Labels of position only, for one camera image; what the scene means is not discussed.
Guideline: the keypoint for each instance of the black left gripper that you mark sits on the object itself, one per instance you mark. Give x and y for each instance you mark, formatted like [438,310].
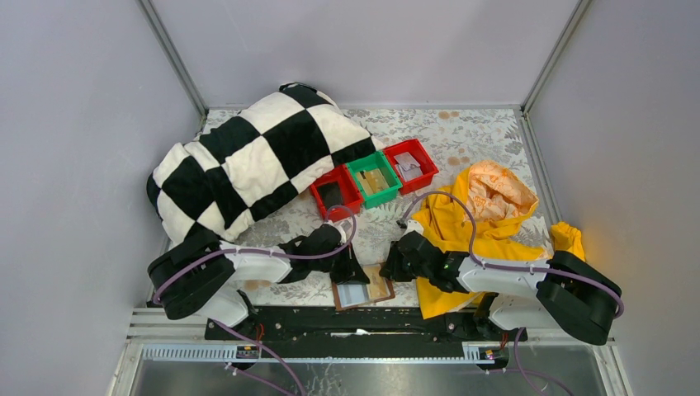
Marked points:
[346,266]

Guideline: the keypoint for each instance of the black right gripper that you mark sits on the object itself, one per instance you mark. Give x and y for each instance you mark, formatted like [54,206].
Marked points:
[398,262]

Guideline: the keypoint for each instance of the brown leather card holder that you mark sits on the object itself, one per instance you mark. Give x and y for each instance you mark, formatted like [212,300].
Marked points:
[351,296]

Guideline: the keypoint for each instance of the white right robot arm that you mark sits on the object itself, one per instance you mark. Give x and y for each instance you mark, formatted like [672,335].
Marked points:
[561,293]

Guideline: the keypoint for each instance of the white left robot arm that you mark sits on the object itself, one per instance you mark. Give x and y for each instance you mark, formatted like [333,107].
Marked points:
[198,277]

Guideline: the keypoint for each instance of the black card in red bin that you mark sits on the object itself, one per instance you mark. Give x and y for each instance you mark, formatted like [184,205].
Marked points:
[330,194]

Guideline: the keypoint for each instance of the gold cards in green bin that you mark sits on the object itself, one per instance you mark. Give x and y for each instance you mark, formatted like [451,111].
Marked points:
[370,182]

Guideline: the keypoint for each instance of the white cards in red bin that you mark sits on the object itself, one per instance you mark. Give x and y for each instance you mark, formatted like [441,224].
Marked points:
[408,166]

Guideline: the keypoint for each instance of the left red plastic bin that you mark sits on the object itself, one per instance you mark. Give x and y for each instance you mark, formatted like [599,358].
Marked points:
[352,197]

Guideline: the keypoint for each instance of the red plastic bin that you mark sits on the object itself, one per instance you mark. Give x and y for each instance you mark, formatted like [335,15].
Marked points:
[352,197]
[428,167]

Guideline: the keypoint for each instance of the green plastic bin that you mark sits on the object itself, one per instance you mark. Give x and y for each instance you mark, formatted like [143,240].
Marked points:
[390,180]

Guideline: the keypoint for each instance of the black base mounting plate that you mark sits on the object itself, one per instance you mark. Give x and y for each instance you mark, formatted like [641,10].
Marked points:
[394,332]

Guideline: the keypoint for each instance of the yellow raincoat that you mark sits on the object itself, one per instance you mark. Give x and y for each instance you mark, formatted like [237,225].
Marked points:
[500,202]

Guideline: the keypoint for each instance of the right red plastic bin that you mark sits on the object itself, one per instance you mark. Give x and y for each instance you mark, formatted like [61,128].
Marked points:
[428,167]

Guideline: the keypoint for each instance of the black white checkered blanket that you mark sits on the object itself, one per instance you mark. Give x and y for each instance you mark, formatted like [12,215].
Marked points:
[233,175]

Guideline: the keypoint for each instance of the floral table mat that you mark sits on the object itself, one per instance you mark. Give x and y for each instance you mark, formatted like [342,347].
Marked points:
[454,140]

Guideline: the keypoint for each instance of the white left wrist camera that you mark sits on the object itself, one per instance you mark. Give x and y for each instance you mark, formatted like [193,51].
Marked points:
[345,228]

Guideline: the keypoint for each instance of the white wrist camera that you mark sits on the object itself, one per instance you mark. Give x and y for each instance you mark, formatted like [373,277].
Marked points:
[345,228]
[410,226]

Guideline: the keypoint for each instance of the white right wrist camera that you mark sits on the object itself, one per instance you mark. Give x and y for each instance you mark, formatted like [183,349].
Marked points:
[410,226]

